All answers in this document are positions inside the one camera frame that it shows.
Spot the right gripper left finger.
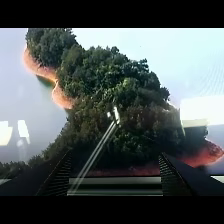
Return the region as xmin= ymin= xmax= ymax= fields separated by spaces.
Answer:
xmin=0 ymin=149 xmax=73 ymax=197

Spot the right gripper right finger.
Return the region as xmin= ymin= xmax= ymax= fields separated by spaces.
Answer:
xmin=158 ymin=152 xmax=224 ymax=197

